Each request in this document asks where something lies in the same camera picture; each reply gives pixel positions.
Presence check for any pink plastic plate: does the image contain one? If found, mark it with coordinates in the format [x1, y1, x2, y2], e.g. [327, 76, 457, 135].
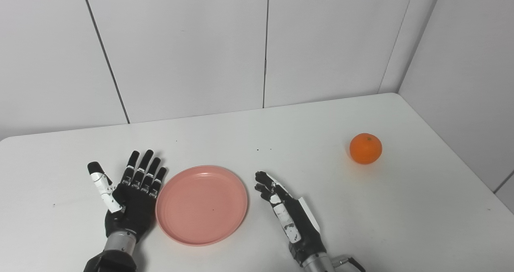
[155, 166, 249, 247]

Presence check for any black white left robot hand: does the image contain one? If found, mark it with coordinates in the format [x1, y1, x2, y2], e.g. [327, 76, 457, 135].
[88, 149, 167, 243]

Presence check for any orange fruit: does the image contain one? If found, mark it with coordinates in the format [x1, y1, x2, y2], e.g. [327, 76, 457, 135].
[349, 133, 383, 165]

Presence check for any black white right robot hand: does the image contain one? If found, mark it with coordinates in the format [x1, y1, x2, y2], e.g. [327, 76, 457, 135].
[255, 171, 326, 268]

